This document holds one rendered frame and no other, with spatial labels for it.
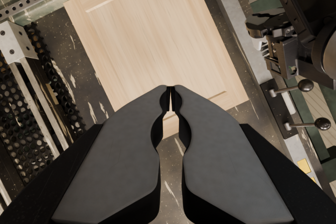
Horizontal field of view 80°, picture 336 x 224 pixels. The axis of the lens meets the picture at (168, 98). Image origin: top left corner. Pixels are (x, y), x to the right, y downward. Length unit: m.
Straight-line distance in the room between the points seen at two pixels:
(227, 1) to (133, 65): 0.38
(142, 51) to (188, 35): 0.16
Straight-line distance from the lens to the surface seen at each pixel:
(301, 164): 0.84
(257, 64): 0.73
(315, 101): 3.15
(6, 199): 0.91
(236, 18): 0.74
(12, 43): 0.83
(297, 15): 0.30
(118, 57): 0.73
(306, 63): 0.33
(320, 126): 0.71
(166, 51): 0.71
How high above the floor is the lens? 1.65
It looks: 35 degrees down
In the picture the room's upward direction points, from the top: 156 degrees clockwise
